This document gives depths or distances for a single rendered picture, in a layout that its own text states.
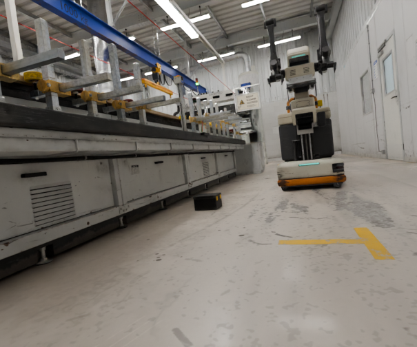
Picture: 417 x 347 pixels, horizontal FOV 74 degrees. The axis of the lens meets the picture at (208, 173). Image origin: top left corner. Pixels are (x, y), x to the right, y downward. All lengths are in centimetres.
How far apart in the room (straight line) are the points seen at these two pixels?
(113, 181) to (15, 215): 70
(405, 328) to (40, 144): 133
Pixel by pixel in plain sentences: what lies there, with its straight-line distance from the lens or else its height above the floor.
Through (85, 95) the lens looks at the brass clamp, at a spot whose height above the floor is 81.
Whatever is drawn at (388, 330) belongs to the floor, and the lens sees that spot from 79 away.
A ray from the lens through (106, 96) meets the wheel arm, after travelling 159.
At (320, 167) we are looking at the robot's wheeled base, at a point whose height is 21.
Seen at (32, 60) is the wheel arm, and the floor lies 82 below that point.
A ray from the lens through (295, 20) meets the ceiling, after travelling 1151.
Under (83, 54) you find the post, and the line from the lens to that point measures 167.
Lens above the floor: 41
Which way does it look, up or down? 3 degrees down
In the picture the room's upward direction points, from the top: 7 degrees counter-clockwise
